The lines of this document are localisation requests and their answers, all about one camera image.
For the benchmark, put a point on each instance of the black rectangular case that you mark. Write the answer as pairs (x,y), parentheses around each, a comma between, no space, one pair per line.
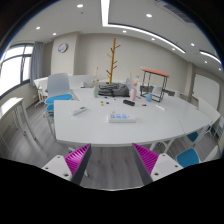
(128,102)

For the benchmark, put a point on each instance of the pink bottle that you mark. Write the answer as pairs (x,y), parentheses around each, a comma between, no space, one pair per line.
(133,91)

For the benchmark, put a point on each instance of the white power strip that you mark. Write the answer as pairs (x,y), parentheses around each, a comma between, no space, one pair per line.
(120,118)

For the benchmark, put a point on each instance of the window left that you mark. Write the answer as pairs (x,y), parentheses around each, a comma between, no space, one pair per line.
(15,67)

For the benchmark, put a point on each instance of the white chair blue seat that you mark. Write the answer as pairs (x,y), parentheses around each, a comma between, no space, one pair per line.
(58,88)

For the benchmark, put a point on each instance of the blue chair right back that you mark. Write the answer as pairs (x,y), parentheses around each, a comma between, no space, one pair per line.
(193,136)

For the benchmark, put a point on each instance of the black rack with orange top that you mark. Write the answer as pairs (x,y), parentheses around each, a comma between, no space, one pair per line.
(154,83)

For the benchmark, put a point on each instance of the white side table left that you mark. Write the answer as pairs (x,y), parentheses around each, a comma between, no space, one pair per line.
(16,108)

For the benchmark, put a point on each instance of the green bottle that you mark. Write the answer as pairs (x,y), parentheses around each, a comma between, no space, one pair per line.
(95,91)

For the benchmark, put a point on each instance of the blue chair right front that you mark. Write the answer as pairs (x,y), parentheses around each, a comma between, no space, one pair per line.
(188,158)

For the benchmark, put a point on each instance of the white marker on table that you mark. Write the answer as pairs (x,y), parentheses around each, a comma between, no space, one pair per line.
(160,107)

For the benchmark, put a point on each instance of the yellow wooden coat tree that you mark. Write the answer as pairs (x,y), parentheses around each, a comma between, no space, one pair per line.
(113,62)

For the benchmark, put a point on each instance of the grey backpack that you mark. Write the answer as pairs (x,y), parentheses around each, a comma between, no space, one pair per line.
(114,90)

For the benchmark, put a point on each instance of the blue vase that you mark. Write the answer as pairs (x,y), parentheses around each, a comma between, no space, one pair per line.
(149,97)

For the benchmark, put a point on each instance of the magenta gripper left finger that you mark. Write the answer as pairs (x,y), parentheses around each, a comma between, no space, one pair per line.
(72,166)

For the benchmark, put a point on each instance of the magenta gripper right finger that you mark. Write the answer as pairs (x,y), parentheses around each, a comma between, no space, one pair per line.
(153,166)

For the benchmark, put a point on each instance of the white whiteboard right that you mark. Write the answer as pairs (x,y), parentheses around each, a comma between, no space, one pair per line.
(207,89)

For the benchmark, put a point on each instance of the white remote control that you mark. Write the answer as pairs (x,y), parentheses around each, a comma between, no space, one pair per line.
(78,111)

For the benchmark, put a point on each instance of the round wall clock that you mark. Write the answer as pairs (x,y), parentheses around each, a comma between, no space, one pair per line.
(62,47)

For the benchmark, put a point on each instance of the grey curtain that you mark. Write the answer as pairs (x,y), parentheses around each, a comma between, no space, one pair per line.
(36,62)

